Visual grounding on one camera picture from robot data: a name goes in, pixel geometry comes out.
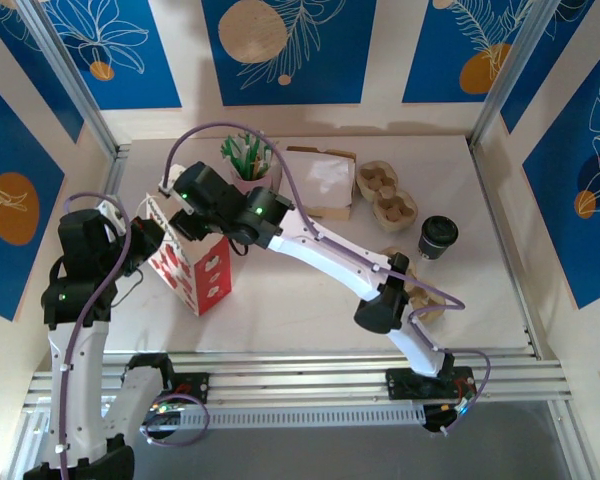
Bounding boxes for red white paper bag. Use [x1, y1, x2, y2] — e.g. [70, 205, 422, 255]
[138, 193, 233, 317]

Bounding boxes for pulp cup carrier stack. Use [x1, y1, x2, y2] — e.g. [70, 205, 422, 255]
[357, 159, 420, 235]

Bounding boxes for black plastic cup lid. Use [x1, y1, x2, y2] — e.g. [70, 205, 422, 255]
[421, 215, 460, 251]

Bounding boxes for pink cup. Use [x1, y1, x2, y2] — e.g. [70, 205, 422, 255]
[229, 167, 274, 194]

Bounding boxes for white paper napkins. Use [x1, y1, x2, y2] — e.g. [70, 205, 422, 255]
[285, 151, 356, 209]

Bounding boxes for cardboard napkin box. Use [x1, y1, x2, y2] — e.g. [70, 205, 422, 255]
[284, 145, 357, 222]

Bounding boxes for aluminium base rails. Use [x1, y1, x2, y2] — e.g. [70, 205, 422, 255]
[22, 349, 576, 414]

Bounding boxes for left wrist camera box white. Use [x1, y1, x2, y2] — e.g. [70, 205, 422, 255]
[97, 196, 128, 235]

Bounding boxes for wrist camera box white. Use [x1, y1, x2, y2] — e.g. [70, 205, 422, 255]
[97, 196, 128, 235]
[156, 163, 185, 200]

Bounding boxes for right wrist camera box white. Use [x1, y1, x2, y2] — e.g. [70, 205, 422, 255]
[156, 163, 185, 200]

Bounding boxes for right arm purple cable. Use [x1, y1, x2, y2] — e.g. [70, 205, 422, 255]
[162, 122, 492, 436]

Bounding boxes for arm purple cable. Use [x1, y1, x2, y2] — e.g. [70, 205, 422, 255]
[162, 122, 492, 436]
[54, 192, 211, 480]

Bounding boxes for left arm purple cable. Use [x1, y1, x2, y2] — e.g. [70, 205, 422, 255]
[54, 192, 211, 480]

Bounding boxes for aluminium frame post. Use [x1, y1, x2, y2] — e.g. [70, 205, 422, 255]
[17, 0, 127, 160]
[468, 0, 556, 151]

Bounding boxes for slotted grey cable duct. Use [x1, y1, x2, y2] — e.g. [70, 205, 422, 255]
[29, 404, 426, 432]

